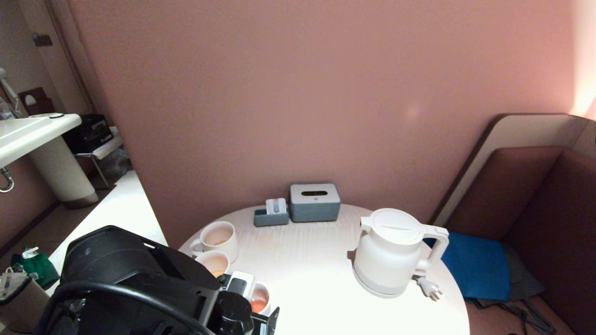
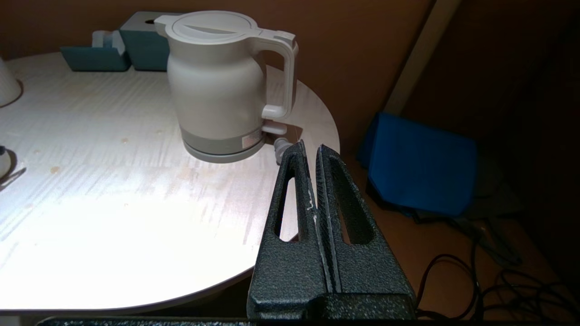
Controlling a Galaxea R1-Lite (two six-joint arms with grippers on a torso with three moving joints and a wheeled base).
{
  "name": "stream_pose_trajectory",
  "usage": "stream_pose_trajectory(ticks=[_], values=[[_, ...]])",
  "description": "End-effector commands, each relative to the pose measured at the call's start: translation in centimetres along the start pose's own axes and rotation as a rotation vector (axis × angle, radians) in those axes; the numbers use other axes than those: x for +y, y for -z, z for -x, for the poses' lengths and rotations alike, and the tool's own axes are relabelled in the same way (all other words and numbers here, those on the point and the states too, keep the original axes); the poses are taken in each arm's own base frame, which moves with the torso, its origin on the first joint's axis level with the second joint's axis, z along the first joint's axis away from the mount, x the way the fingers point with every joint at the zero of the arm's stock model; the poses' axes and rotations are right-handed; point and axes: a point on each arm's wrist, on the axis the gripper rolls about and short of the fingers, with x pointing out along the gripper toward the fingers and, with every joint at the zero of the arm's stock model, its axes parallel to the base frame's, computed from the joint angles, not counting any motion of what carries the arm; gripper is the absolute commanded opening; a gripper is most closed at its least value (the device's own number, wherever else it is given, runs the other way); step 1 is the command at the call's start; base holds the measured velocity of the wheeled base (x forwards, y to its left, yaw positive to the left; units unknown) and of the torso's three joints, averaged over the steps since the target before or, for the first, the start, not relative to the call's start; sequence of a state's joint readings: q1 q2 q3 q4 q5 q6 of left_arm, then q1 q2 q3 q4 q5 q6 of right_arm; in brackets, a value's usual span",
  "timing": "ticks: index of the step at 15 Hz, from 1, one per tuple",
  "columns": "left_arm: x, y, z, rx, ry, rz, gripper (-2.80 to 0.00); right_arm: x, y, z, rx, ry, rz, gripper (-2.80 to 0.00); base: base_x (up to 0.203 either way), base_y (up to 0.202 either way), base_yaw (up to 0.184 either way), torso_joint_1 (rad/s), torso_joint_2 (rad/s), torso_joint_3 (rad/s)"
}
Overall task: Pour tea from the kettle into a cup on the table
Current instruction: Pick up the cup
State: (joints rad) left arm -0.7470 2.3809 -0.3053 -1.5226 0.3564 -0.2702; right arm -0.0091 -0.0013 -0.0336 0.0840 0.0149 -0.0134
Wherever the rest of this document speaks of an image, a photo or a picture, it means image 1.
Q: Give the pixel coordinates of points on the black box appliance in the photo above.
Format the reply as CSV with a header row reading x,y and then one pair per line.
x,y
88,134

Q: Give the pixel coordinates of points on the white sachet packets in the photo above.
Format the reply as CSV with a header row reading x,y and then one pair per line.
x,y
275,205

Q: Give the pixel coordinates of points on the white ribbed mug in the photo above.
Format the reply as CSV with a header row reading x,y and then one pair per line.
x,y
219,239
214,263

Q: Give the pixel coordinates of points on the chrome drain pipe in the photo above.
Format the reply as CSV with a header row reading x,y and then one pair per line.
x,y
6,182

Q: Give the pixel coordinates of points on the grey plastic bag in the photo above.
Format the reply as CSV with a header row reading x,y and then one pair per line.
x,y
115,166

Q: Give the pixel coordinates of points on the brown wall holder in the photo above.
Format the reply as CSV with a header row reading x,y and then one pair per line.
x,y
35,101

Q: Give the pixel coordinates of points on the green bag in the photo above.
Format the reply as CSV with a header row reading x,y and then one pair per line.
x,y
39,269

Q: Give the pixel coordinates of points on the brown upholstered bench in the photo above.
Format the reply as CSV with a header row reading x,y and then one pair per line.
x,y
549,204

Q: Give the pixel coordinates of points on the white power plug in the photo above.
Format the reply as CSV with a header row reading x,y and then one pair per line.
x,y
430,289

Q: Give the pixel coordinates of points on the grey oval dish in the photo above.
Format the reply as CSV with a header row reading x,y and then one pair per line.
x,y
51,115

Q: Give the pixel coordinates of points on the white ribbed sink pedestal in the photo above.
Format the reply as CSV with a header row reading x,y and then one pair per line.
x,y
60,173

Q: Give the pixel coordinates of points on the grey blue tissue box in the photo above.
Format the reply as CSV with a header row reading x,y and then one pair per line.
x,y
314,204

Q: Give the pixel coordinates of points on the white electric kettle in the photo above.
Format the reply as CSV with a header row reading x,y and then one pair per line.
x,y
389,253

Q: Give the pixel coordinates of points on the dark wall plate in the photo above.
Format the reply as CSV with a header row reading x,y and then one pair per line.
x,y
42,40

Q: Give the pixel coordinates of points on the white pedestal sink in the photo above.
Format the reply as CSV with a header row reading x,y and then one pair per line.
x,y
28,134

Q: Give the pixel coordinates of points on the small grey sachet holder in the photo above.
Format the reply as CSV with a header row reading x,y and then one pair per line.
x,y
270,219

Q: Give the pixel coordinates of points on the white metal-leg rack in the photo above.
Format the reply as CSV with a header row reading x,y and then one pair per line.
x,y
104,147

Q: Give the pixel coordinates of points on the brown waste bin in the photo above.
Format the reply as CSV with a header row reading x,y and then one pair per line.
x,y
21,307

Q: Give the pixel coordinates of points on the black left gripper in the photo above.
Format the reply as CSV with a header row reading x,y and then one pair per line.
x,y
259,325

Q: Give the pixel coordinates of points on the blue folded cloth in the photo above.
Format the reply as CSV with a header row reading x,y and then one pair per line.
x,y
475,265

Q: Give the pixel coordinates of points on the grey round kettle base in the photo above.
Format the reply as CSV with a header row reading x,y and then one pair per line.
x,y
375,291

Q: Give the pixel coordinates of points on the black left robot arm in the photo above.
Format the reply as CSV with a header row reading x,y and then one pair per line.
x,y
121,260

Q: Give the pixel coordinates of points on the chrome sink faucet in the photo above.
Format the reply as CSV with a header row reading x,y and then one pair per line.
x,y
7,88

